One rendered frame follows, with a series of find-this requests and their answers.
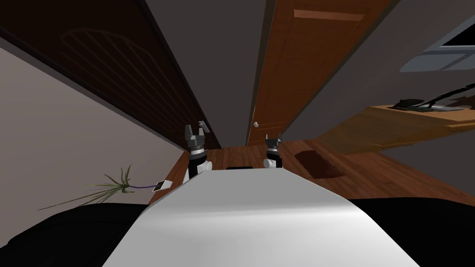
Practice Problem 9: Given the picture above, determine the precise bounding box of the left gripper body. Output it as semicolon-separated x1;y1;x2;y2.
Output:
185;134;206;151

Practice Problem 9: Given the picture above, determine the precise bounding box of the dark brown floor mat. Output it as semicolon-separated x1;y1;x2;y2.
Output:
294;150;347;180

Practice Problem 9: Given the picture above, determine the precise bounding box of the brown wooden door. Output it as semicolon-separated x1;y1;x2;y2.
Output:
246;0;395;147

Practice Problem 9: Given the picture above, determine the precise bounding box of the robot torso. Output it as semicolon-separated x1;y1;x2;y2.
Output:
102;166;422;267

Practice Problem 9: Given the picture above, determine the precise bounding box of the green plant in white pot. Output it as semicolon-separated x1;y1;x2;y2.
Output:
36;165;173;212

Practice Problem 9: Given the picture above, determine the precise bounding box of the wooden desk with black lamp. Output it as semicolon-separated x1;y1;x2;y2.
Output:
315;83;475;155

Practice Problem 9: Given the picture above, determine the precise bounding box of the dark brown panelled door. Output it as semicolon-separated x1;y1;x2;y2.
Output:
0;0;222;151

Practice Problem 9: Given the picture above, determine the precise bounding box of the grey framed window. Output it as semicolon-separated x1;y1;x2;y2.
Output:
398;14;475;73

